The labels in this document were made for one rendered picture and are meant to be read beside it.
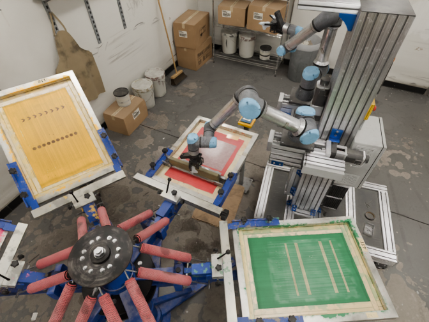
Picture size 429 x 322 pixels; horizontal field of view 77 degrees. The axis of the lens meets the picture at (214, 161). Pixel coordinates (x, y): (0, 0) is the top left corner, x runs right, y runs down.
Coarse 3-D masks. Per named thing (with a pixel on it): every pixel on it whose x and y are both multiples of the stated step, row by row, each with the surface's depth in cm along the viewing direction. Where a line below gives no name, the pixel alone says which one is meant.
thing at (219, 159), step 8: (224, 136) 231; (224, 144) 225; (232, 144) 225; (240, 144) 224; (216, 152) 219; (224, 152) 219; (232, 152) 219; (208, 160) 213; (216, 160) 213; (224, 160) 213; (232, 160) 213; (216, 168) 208; (224, 168) 207; (192, 184) 198; (200, 184) 198; (208, 184) 197
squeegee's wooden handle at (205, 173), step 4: (172, 160) 200; (176, 160) 199; (180, 160) 199; (172, 164) 204; (176, 164) 202; (180, 164) 199; (184, 164) 197; (188, 164) 196; (184, 168) 200; (188, 168) 198; (196, 168) 194; (200, 168) 194; (200, 172) 194; (204, 172) 192; (208, 172) 191; (212, 172) 191; (204, 176) 196; (208, 176) 193; (212, 176) 191; (216, 176) 189; (216, 180) 192
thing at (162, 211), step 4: (164, 204) 176; (168, 204) 176; (172, 204) 178; (160, 208) 174; (164, 208) 174; (168, 208) 174; (156, 212) 172; (160, 212) 172; (164, 212) 172; (168, 212) 175; (156, 216) 174; (160, 216) 171; (164, 216) 172
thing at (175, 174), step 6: (198, 132) 235; (216, 132) 235; (186, 150) 221; (204, 150) 221; (210, 150) 220; (204, 156) 216; (174, 168) 208; (168, 174) 204; (174, 174) 204; (180, 174) 204; (186, 174) 204; (180, 180) 200; (186, 180) 200
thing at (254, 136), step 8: (200, 120) 243; (208, 120) 241; (192, 128) 235; (224, 128) 236; (232, 128) 233; (240, 128) 233; (184, 136) 227; (248, 136) 229; (256, 136) 226; (176, 144) 221; (248, 144) 219; (248, 152) 214; (240, 160) 208; (160, 168) 206; (240, 168) 206; (152, 176) 199; (176, 184) 194; (192, 192) 188; (208, 200) 184
